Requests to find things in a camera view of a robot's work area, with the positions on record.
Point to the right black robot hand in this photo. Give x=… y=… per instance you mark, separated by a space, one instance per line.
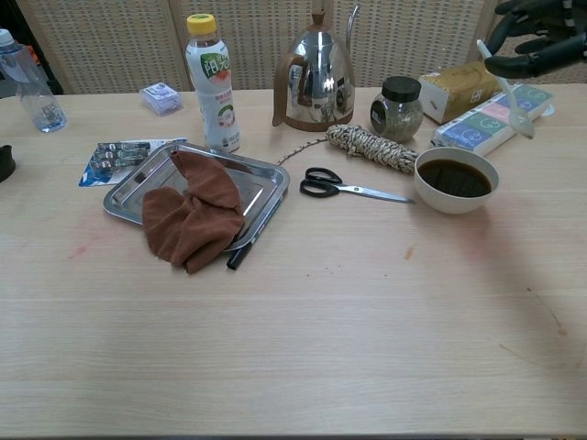
x=555 y=32

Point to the white plastic spoon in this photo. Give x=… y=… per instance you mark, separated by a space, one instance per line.
x=516 y=110

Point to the white bowl with dark liquid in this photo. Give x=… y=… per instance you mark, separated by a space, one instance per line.
x=454 y=199

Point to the white round disc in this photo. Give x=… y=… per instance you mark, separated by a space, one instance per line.
x=551 y=110

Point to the gold tissue box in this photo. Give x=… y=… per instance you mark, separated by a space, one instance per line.
x=458 y=89

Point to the multicolour tissue pack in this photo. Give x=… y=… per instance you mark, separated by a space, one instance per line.
x=481 y=126

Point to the glass jar black lid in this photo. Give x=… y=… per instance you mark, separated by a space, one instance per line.
x=397 y=114

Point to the steel gooseneck kettle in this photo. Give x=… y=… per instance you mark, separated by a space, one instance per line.
x=316 y=87

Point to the yellow-capped drink bottle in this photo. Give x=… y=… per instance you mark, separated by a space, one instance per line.
x=215 y=91

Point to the black marker pen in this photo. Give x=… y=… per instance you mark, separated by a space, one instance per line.
x=238 y=259

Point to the small clear purple box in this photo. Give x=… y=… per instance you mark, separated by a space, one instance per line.
x=160 y=97

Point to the brown cloth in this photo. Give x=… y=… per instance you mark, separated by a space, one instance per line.
x=197 y=220

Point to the steel rectangular tray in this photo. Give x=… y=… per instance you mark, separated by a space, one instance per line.
x=142 y=185

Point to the woven folding screen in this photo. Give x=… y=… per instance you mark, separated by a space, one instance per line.
x=114 y=46

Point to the blue blister pack clips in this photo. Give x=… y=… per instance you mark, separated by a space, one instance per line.
x=110 y=158

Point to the clear water bottle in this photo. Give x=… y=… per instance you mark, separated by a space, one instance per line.
x=39 y=101

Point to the black cast-iron teapot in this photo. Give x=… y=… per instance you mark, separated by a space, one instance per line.
x=4 y=165

